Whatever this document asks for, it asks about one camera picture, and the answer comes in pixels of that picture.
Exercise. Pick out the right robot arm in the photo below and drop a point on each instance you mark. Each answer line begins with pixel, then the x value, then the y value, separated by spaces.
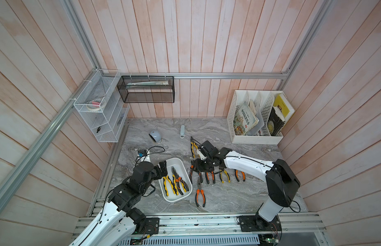
pixel 282 184

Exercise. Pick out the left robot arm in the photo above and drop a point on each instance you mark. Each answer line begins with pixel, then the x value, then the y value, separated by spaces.
pixel 119 218

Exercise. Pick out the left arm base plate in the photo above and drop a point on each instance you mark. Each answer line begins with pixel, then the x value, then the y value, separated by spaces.
pixel 148 226

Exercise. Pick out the white file organizer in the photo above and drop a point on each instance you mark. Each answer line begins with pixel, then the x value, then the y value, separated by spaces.
pixel 261 103

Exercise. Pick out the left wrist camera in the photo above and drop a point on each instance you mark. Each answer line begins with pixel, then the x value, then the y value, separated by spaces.
pixel 143 156

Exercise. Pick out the tape roll on shelf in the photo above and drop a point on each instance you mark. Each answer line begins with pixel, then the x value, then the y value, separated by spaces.
pixel 96 105

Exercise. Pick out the white plastic storage box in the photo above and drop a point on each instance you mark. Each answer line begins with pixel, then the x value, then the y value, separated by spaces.
pixel 180 168

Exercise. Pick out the black book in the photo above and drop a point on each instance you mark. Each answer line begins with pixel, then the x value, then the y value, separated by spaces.
pixel 276 121

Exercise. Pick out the yellow black combination pliers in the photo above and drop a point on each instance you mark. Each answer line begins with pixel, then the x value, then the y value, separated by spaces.
pixel 194 147

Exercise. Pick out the orange black small pliers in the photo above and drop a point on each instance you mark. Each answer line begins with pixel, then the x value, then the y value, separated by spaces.
pixel 180 185

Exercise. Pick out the white wire wall shelf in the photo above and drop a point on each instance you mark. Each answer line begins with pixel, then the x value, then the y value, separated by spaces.
pixel 106 125

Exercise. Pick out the yellow book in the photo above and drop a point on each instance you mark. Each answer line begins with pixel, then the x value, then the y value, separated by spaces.
pixel 284 106

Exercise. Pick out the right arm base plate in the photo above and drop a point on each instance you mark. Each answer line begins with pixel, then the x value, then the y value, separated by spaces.
pixel 254 223

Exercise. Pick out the light blue round clock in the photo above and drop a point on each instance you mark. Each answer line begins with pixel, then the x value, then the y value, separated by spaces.
pixel 155 136

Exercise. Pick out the black mesh wall basket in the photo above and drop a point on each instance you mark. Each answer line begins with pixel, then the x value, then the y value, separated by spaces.
pixel 146 89

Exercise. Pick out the illustrated history book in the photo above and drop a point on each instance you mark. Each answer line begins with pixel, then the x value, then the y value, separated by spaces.
pixel 244 120

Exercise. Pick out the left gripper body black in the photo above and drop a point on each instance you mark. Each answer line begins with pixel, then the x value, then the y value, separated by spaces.
pixel 159 175

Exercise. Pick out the orange long nose pliers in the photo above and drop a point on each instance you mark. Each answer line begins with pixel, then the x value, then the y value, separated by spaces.
pixel 199 192

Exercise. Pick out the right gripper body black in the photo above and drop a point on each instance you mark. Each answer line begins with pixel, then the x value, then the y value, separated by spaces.
pixel 204 165

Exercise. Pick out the aluminium front rail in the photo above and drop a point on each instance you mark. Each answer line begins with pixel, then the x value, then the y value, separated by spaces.
pixel 224 230

